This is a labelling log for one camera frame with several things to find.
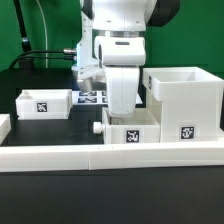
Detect white thin cable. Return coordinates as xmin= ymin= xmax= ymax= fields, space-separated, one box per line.
xmin=35 ymin=0 xmax=49 ymax=69

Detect white drawer cabinet box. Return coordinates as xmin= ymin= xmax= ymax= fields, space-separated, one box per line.
xmin=142 ymin=67 xmax=224 ymax=142

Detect white boundary frame wall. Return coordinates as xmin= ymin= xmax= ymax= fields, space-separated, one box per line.
xmin=0 ymin=114 xmax=224 ymax=172

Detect black cable with connector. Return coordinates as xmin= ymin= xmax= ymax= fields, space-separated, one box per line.
xmin=9 ymin=48 xmax=78 ymax=70

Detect white drawer with knob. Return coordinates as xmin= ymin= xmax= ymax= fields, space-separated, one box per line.
xmin=93 ymin=107 xmax=160 ymax=144

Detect fiducial marker sheet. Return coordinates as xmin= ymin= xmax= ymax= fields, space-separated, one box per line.
xmin=71 ymin=90 xmax=144 ymax=105

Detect black pole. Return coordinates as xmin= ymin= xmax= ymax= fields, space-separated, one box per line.
xmin=13 ymin=0 xmax=31 ymax=52

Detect white drawer rear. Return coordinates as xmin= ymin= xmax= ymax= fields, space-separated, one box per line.
xmin=15 ymin=89 xmax=73 ymax=120

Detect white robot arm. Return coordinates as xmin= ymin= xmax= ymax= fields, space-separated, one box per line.
xmin=72 ymin=0 xmax=181 ymax=118

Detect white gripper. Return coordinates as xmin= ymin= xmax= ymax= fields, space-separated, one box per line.
xmin=105 ymin=67 xmax=140 ymax=118

